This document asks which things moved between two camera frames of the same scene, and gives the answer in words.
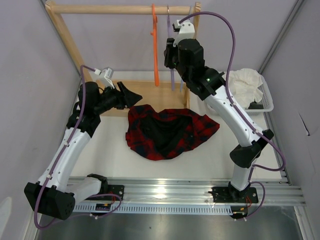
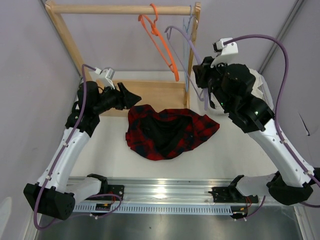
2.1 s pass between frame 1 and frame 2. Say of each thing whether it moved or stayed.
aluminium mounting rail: stayed
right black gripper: moved
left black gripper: stayed
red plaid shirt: stayed
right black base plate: stayed
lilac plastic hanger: moved
